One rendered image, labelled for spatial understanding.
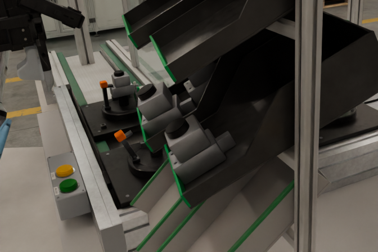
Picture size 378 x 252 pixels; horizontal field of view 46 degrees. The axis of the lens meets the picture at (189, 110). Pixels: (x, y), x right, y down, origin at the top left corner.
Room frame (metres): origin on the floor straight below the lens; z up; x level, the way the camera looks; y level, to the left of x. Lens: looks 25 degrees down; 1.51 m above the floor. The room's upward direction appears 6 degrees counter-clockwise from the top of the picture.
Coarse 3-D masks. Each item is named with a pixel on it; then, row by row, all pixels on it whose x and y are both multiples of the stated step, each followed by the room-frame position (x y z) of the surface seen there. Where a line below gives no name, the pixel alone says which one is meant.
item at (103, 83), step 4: (104, 80) 1.22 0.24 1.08; (100, 84) 1.21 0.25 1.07; (104, 84) 1.21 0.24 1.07; (108, 84) 1.23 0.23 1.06; (104, 88) 1.21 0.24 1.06; (104, 92) 1.21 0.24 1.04; (104, 96) 1.21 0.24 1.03; (104, 100) 1.21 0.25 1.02; (108, 100) 1.21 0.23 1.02; (104, 104) 1.22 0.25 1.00; (108, 104) 1.21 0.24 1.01
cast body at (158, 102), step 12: (156, 84) 0.64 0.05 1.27; (144, 96) 0.61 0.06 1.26; (156, 96) 0.60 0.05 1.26; (168, 96) 0.62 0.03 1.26; (144, 108) 0.60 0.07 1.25; (156, 108) 0.60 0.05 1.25; (168, 108) 0.60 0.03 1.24; (180, 108) 0.62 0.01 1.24; (192, 108) 0.62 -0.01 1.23; (144, 120) 0.62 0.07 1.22; (156, 120) 0.61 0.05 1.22; (168, 120) 0.61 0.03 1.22; (156, 132) 0.61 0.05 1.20
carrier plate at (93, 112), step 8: (88, 104) 1.31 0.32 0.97; (96, 104) 1.31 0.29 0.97; (88, 112) 1.25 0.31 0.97; (96, 112) 1.24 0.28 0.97; (88, 120) 1.19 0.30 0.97; (96, 120) 1.18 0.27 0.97; (104, 120) 1.18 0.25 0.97; (112, 120) 1.17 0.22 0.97; (120, 120) 1.16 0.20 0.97; (128, 120) 1.16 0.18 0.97; (136, 120) 1.15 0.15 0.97; (96, 128) 1.13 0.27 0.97; (112, 128) 1.12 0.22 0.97; (120, 128) 1.11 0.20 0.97; (128, 128) 1.11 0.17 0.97; (136, 128) 1.12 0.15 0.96; (96, 136) 1.08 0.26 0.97; (104, 136) 1.09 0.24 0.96; (112, 136) 1.10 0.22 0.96
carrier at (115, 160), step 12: (132, 144) 1.01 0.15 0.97; (144, 144) 0.95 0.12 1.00; (108, 156) 0.96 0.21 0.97; (120, 156) 0.96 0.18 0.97; (144, 156) 0.91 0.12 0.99; (156, 156) 0.90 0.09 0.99; (108, 168) 0.91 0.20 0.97; (120, 168) 0.90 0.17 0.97; (132, 168) 0.87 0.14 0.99; (144, 168) 0.86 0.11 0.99; (156, 168) 0.85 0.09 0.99; (120, 180) 0.85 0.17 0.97; (132, 180) 0.84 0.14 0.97; (144, 180) 0.84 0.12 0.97; (120, 192) 0.80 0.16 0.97; (132, 192) 0.80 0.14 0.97; (120, 204) 0.76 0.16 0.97
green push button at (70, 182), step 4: (64, 180) 0.87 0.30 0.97; (68, 180) 0.87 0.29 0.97; (72, 180) 0.87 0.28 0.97; (60, 184) 0.85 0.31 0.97; (64, 184) 0.85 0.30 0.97; (68, 184) 0.85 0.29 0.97; (72, 184) 0.85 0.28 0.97; (76, 184) 0.85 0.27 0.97; (60, 188) 0.84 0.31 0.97; (64, 188) 0.84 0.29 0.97; (68, 188) 0.84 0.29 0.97; (72, 188) 0.84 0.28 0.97
